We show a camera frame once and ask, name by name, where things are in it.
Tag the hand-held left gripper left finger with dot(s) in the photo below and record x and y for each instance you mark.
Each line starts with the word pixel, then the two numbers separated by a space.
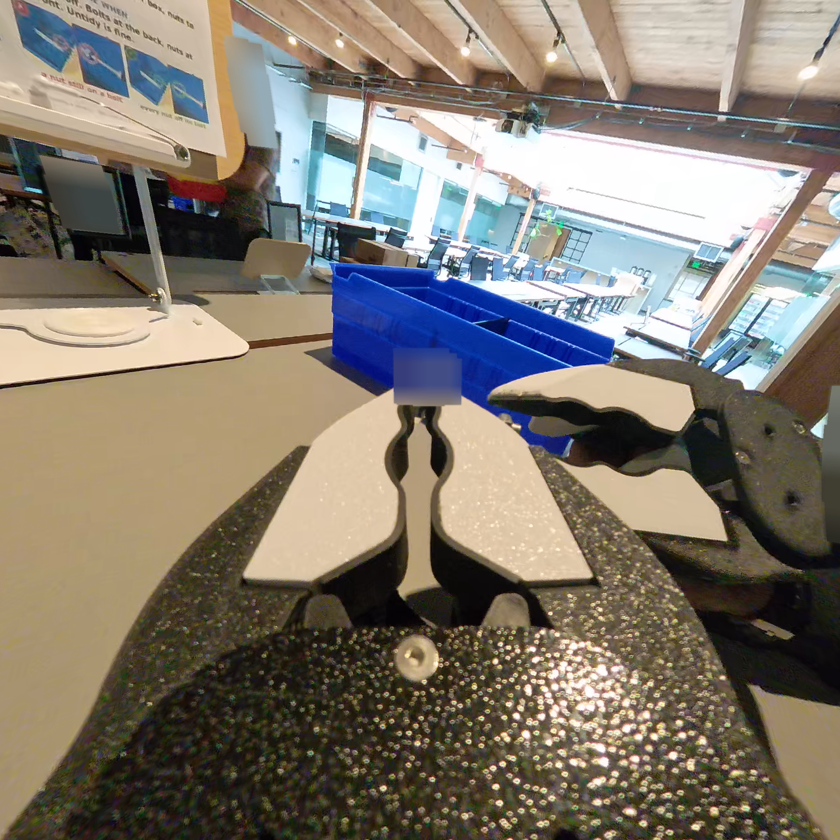
pixel 328 512

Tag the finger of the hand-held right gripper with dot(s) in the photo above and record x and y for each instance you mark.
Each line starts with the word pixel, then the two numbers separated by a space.
pixel 656 502
pixel 604 394

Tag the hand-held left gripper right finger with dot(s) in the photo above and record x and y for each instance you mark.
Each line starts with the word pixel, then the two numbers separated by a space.
pixel 505 512

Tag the blue plastic bin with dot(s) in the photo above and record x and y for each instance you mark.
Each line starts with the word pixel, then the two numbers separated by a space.
pixel 394 321

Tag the wooden pillar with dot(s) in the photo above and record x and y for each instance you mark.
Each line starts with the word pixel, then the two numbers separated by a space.
pixel 804 367
pixel 754 262

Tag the rows of office chairs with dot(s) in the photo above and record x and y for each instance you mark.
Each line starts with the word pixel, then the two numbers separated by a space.
pixel 492 262

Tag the green hanging plant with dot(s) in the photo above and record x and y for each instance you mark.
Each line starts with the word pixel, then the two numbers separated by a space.
pixel 548 229

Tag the white rounded board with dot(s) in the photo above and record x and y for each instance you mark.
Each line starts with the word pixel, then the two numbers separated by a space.
pixel 197 341

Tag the brown cardboard box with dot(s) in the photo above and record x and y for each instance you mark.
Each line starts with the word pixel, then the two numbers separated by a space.
pixel 387 253

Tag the white ceiling unit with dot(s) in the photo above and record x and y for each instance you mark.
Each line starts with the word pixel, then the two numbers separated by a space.
pixel 522 121

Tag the black framed sign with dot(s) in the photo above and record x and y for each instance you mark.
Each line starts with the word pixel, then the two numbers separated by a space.
pixel 284 221

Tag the printed instruction sheet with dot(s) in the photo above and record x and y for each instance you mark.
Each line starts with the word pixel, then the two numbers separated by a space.
pixel 98 65

